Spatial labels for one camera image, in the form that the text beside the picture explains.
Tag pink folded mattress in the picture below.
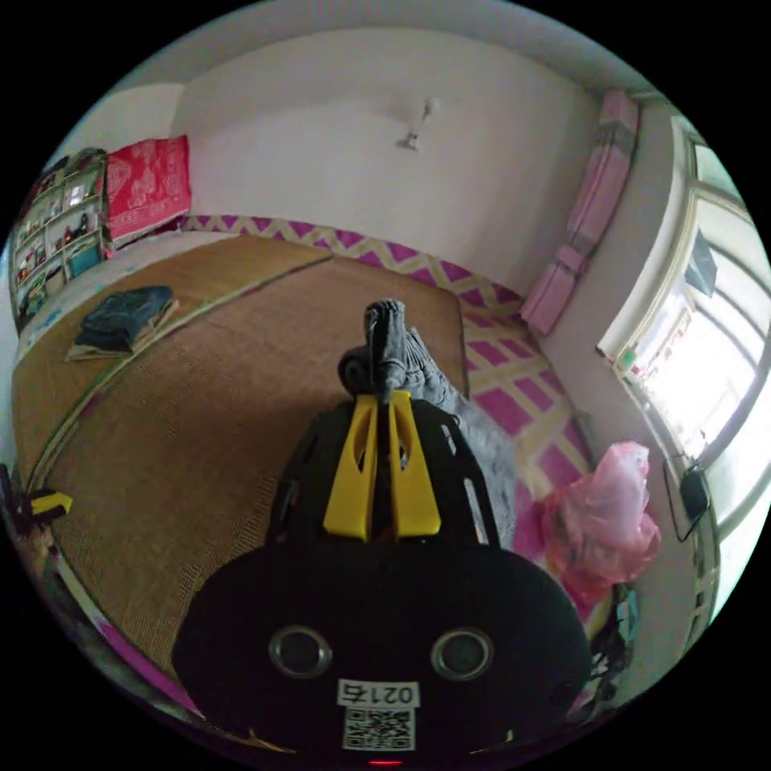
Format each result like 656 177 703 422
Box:
520 88 640 337

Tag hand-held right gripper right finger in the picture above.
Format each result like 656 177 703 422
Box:
387 390 442 536

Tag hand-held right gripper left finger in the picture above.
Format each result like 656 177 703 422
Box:
322 397 378 539

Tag white wall lamp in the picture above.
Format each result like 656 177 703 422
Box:
394 98 442 153

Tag red printed cloth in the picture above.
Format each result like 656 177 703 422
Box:
104 134 194 247

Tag white gray jeans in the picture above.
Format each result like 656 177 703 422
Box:
337 298 520 550

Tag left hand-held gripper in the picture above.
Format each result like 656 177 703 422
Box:
0 462 74 538

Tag window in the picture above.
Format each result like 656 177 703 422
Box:
596 117 767 546

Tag pile of clothes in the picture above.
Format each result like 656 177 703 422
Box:
64 284 181 363

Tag shelf with small items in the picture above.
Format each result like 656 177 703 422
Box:
8 149 111 333

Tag pink plastic bag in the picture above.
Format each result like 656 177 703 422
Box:
537 441 663 608

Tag black power adapter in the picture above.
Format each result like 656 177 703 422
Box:
679 465 712 520

